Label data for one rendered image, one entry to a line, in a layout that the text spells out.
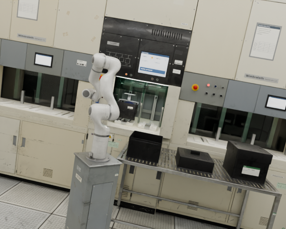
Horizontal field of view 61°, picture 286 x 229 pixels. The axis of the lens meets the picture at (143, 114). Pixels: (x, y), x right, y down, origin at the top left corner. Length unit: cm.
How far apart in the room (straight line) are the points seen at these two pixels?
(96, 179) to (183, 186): 114
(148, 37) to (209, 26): 59
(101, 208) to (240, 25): 204
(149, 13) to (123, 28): 30
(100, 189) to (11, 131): 149
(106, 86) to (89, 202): 86
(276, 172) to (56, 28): 266
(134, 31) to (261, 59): 125
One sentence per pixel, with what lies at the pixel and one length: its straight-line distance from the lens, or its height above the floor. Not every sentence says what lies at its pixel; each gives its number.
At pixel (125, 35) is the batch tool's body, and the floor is 181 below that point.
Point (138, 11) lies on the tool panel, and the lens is 258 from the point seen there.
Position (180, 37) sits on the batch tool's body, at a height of 187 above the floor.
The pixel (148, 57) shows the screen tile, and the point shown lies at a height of 163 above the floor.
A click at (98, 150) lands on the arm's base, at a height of 84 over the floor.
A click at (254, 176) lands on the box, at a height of 81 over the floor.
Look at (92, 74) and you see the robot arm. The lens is 213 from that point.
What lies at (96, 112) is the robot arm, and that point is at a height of 113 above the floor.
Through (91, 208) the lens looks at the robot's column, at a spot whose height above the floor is 42.
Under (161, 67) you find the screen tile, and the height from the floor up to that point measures 156.
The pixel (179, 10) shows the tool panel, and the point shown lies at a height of 212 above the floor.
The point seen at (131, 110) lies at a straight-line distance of 272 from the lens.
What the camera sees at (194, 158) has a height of 86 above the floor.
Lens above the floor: 144
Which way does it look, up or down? 9 degrees down
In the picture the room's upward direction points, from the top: 10 degrees clockwise
